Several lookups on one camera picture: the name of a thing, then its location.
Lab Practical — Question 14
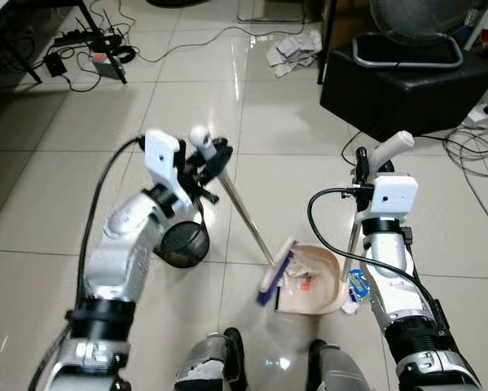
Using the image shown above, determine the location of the broom with purple bristles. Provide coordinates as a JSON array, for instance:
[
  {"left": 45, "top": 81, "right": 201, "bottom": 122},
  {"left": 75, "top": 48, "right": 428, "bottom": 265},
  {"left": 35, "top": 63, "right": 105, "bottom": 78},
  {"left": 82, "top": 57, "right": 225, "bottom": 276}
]
[{"left": 189, "top": 125, "right": 299, "bottom": 308}]

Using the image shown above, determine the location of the beige long-handled dustpan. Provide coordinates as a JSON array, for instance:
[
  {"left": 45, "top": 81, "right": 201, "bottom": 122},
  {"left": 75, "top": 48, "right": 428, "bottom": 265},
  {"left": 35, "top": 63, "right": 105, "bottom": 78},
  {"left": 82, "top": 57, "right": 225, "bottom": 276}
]
[{"left": 275, "top": 130, "right": 416, "bottom": 317}]

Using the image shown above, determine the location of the floor fan with tube base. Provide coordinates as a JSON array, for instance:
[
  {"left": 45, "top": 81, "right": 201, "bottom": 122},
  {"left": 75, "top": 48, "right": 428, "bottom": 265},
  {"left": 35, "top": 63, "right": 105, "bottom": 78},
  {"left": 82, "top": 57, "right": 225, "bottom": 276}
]
[{"left": 351, "top": 0, "right": 475, "bottom": 71}]

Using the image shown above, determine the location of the black mesh basket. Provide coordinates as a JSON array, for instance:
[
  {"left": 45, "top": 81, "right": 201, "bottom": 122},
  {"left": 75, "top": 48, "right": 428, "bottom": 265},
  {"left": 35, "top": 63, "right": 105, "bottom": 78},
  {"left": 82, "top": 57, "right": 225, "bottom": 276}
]
[{"left": 155, "top": 219, "right": 211, "bottom": 270}]

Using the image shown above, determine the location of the blue and white wrapper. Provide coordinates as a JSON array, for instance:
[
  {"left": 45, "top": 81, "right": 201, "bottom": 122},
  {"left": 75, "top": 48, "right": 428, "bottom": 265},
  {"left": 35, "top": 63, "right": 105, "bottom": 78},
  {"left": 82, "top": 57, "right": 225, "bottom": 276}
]
[{"left": 347, "top": 268, "right": 374, "bottom": 314}]

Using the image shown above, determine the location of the black leather ottoman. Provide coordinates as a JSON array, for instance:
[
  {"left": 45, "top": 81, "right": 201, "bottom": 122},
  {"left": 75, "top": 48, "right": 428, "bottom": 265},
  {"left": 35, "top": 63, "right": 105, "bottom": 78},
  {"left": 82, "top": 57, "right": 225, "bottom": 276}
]
[{"left": 320, "top": 33, "right": 488, "bottom": 142}]

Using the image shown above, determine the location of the crumpled white paper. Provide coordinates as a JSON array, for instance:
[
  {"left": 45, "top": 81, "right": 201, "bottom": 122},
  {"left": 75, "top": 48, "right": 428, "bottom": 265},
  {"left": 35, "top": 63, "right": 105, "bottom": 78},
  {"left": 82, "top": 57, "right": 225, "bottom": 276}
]
[{"left": 266, "top": 30, "right": 323, "bottom": 79}]

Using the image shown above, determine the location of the red and white small device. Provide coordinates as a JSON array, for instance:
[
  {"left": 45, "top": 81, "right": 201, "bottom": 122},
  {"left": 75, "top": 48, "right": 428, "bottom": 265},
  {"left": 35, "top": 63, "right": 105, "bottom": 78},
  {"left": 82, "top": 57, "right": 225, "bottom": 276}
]
[{"left": 90, "top": 52, "right": 128, "bottom": 80}]

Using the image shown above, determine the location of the black table leg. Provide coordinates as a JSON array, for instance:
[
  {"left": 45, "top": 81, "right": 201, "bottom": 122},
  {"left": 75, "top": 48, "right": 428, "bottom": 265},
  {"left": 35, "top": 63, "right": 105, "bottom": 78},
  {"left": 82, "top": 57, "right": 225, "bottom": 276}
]
[
  {"left": 0, "top": 0, "right": 45, "bottom": 85},
  {"left": 71, "top": 0, "right": 130, "bottom": 86}
]

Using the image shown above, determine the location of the robot right leg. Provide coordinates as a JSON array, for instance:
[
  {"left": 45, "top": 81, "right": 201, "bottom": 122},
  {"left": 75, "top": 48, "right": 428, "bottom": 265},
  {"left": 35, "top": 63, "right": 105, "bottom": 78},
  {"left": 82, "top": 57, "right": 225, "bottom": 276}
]
[{"left": 306, "top": 338, "right": 392, "bottom": 391}]

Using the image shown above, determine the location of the black power strip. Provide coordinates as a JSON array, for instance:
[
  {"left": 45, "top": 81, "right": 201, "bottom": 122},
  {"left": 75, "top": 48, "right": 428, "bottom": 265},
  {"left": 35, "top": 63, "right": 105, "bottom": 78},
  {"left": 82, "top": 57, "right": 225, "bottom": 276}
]
[{"left": 54, "top": 28, "right": 123, "bottom": 50}]

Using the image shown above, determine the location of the black power adapter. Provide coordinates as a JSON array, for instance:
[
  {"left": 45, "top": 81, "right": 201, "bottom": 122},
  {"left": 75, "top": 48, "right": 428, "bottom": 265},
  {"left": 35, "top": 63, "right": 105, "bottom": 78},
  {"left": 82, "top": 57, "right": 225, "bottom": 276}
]
[{"left": 44, "top": 53, "right": 70, "bottom": 79}]

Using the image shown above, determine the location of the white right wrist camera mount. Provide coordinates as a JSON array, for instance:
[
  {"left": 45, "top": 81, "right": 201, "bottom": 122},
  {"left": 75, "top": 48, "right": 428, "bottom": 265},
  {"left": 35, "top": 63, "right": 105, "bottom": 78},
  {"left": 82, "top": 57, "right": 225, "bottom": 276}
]
[{"left": 371, "top": 173, "right": 420, "bottom": 222}]

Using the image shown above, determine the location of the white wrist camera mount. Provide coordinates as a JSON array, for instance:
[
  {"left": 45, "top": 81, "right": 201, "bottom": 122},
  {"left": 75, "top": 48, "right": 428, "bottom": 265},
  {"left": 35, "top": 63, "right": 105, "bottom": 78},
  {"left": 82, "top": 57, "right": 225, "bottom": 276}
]
[
  {"left": 143, "top": 130, "right": 195, "bottom": 215},
  {"left": 371, "top": 173, "right": 420, "bottom": 222}
]

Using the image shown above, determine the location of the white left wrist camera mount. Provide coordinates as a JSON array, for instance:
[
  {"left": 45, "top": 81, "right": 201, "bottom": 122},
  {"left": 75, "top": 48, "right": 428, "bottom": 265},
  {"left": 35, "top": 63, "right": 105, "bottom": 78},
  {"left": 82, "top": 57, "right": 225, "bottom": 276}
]
[{"left": 143, "top": 130, "right": 195, "bottom": 215}]

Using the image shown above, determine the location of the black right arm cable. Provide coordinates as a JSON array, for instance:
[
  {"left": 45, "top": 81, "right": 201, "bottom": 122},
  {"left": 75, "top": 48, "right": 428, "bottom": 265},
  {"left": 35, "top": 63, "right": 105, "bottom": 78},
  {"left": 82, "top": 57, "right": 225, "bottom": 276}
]
[{"left": 306, "top": 187, "right": 440, "bottom": 331}]

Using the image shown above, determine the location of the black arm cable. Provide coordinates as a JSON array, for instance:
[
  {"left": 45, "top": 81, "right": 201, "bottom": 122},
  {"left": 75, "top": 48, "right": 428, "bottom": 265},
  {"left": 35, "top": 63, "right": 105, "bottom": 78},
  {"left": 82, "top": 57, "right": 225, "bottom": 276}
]
[
  {"left": 28, "top": 136, "right": 147, "bottom": 391},
  {"left": 306, "top": 187, "right": 440, "bottom": 331}
]

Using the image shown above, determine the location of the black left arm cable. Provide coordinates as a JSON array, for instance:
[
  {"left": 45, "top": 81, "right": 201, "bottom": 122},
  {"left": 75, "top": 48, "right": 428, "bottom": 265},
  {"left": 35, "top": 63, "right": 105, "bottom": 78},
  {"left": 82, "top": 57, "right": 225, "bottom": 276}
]
[{"left": 28, "top": 136, "right": 147, "bottom": 391}]

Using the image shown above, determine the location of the coiled black floor cable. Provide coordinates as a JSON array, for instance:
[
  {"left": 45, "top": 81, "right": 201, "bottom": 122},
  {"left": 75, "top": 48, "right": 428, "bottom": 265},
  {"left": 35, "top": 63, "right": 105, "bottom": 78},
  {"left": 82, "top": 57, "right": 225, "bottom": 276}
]
[{"left": 442, "top": 122, "right": 488, "bottom": 233}]

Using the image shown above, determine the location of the white wall plug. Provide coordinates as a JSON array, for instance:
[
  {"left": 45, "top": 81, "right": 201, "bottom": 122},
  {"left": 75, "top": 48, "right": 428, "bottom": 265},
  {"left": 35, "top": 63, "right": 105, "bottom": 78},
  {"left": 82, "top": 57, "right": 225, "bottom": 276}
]
[{"left": 467, "top": 103, "right": 488, "bottom": 125}]

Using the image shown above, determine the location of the black upright furniture post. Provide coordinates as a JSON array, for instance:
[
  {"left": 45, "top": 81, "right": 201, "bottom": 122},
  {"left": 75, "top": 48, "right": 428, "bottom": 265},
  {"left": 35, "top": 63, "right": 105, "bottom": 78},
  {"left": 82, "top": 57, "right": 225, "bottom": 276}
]
[{"left": 317, "top": 0, "right": 337, "bottom": 86}]

